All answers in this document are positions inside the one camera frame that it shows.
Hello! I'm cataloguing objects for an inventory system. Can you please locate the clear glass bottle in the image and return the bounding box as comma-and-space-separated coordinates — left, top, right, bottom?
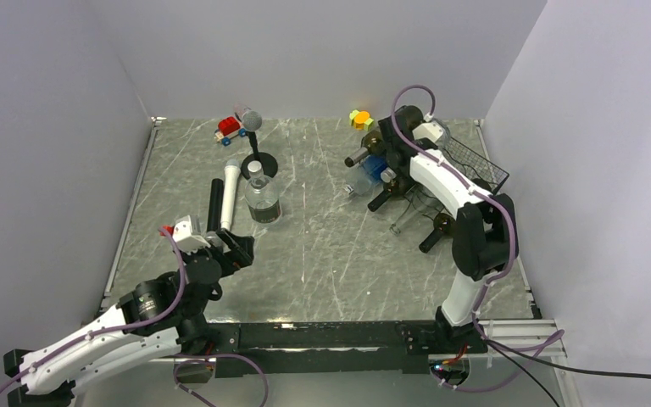
389, 187, 443, 236

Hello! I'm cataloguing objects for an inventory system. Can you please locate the black white handheld microphone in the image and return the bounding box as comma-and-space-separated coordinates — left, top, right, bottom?
207, 159, 241, 232

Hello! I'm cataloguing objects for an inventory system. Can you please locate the dark wine bottle silver neck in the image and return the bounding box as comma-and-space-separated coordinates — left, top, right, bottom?
344, 129, 386, 168

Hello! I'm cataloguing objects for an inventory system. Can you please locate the yellow green toy block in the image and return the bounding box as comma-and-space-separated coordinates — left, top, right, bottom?
348, 109, 375, 131

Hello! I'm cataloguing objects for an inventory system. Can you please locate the glitter microphone on stand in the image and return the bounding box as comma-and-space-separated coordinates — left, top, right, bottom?
233, 103, 263, 132

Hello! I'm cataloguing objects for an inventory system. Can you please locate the blue square glass bottle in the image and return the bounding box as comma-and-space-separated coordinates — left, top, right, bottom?
344, 155, 387, 196

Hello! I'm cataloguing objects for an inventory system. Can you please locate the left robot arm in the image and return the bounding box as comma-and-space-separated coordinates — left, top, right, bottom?
3, 223, 255, 406

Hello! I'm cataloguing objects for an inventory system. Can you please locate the dark wine bottle black neck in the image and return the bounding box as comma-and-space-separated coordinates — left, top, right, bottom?
367, 177, 415, 212

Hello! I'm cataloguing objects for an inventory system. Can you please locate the red toy block car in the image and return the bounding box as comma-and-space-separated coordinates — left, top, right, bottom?
214, 116, 247, 146

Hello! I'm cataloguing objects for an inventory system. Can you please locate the dark green wine bottle front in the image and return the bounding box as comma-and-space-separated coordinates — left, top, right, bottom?
419, 187, 455, 254

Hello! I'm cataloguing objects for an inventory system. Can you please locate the black wire wine rack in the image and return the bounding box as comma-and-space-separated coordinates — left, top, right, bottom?
437, 119, 509, 194

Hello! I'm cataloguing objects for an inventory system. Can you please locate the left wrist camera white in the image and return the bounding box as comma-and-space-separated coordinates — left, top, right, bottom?
172, 215, 210, 254

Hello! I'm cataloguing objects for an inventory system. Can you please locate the clear round bottle front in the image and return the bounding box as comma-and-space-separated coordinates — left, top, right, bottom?
379, 117, 450, 183

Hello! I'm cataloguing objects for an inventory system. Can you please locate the clear round bottle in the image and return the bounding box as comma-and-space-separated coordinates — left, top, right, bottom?
379, 117, 450, 183
245, 161, 281, 225

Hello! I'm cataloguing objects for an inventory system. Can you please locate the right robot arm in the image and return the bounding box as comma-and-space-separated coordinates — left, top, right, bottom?
370, 105, 518, 352

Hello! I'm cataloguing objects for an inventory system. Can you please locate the black base bar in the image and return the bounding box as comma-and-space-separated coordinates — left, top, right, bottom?
209, 321, 460, 374

